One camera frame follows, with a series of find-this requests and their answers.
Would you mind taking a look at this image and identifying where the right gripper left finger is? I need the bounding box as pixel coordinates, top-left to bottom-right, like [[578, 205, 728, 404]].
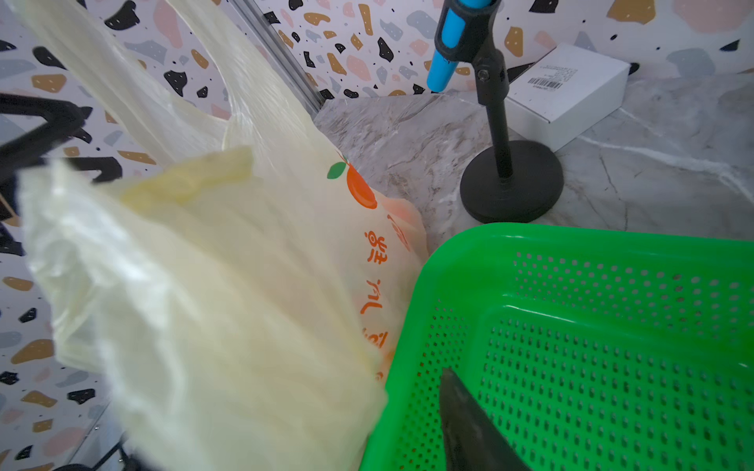
[[1, 93, 92, 221]]

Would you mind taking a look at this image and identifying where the yellow plastic bag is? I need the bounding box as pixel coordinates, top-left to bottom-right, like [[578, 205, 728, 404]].
[[10, 1, 427, 470]]

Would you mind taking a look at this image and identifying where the blue toy microphone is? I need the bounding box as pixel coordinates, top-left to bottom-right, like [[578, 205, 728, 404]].
[[427, 0, 500, 93]]

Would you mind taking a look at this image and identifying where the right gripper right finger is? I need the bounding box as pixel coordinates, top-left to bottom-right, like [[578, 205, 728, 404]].
[[439, 368, 530, 471]]

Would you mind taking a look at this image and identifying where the white cardboard box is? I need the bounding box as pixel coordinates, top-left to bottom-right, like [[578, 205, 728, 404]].
[[505, 44, 630, 152]]

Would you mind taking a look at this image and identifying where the green plastic basket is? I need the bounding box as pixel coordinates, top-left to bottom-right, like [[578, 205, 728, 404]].
[[362, 224, 753, 470]]

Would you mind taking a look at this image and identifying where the black microphone stand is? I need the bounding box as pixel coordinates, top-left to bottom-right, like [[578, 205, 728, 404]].
[[459, 13, 564, 224]]

